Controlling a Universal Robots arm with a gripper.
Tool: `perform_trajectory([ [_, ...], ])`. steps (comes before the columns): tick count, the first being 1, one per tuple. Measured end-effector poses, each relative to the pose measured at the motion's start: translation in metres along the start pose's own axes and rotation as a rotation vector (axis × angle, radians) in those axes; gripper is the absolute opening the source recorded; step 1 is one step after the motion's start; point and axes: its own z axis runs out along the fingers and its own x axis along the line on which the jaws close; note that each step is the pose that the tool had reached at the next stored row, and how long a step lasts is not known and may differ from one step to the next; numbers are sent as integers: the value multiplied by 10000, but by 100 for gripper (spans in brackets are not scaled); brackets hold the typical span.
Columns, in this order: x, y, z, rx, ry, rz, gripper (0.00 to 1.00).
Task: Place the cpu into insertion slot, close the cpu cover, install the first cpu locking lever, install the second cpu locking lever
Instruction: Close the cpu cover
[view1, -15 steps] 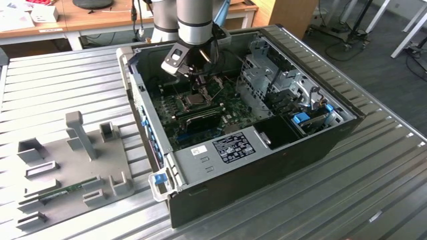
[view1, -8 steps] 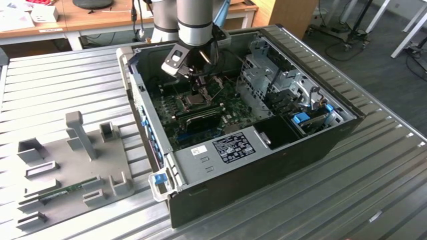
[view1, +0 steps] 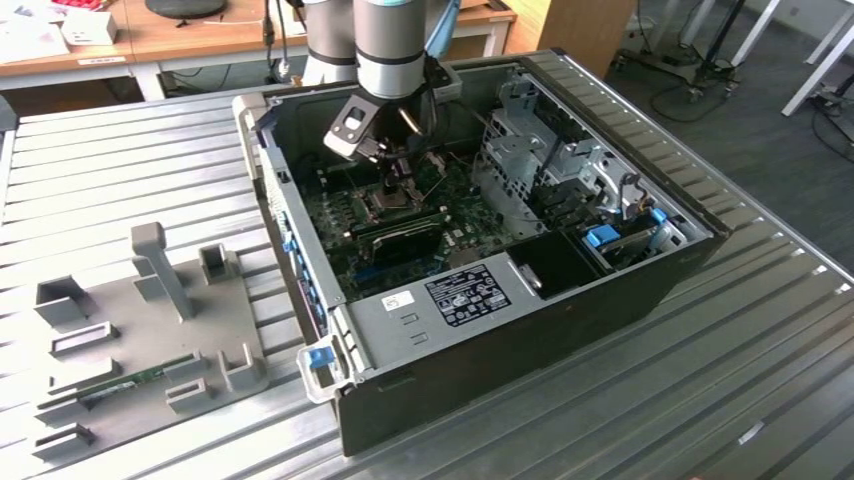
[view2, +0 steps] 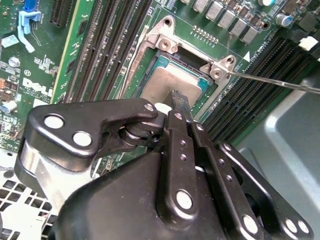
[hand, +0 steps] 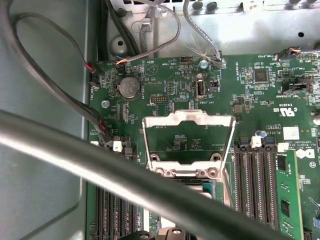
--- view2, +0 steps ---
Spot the silver CPU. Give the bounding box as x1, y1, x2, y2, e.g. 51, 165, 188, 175
137, 56, 218, 108

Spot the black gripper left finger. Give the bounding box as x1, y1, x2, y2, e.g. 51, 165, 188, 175
13, 90, 201, 227

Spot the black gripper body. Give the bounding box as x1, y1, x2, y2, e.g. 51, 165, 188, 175
49, 152, 236, 240

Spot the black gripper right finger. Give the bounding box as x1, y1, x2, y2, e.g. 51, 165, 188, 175
179, 93, 316, 240

